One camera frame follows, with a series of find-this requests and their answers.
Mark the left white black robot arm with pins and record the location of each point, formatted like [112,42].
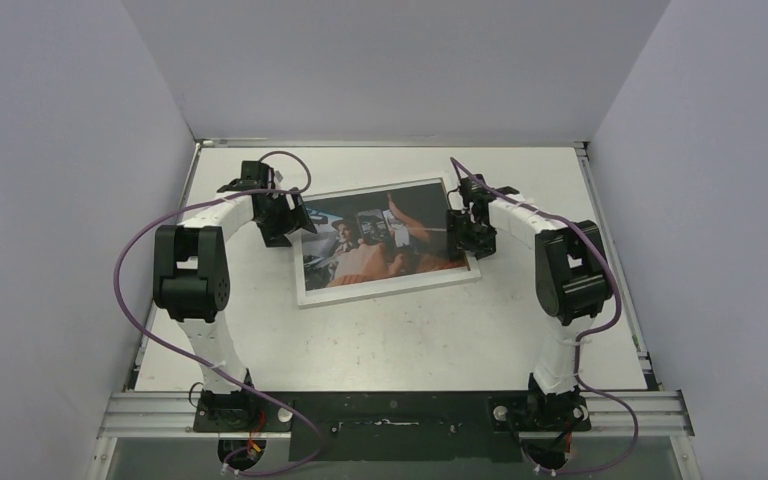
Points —
[191,282]

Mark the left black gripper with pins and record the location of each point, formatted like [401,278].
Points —
[295,219]

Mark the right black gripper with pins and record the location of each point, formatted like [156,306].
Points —
[466,229]

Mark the white wooden picture frame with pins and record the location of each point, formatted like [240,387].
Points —
[384,288]

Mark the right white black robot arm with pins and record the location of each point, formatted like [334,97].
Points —
[571,286]

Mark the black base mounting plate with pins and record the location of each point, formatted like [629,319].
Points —
[393,426]

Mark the printed colour photo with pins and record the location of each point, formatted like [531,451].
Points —
[384,238]

